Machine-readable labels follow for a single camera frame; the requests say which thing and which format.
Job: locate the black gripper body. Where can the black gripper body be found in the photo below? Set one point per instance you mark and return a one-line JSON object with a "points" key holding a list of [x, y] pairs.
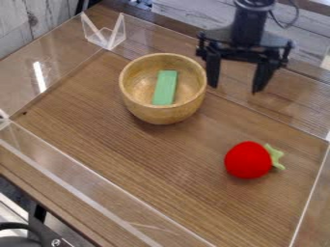
{"points": [[217, 47]]}

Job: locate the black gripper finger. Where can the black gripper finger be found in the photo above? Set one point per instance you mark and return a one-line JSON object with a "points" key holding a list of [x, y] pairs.
{"points": [[263, 74], [212, 68]]}

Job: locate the green foam block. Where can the green foam block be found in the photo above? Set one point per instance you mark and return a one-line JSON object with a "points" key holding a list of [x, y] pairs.
{"points": [[164, 88]]}

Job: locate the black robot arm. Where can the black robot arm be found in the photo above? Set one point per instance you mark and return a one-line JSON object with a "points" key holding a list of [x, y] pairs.
{"points": [[247, 26]]}

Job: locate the wooden brown bowl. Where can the wooden brown bowl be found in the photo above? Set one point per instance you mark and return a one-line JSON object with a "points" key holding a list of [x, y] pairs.
{"points": [[137, 81]]}

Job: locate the red plush strawberry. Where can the red plush strawberry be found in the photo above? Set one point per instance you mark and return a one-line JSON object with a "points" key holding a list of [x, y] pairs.
{"points": [[249, 160]]}

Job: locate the clear acrylic enclosure wall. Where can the clear acrylic enclosure wall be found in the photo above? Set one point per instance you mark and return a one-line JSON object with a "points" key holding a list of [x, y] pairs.
{"points": [[86, 200]]}

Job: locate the black metal table frame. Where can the black metal table frame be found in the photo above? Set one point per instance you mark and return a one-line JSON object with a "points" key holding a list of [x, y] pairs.
{"points": [[22, 228]]}

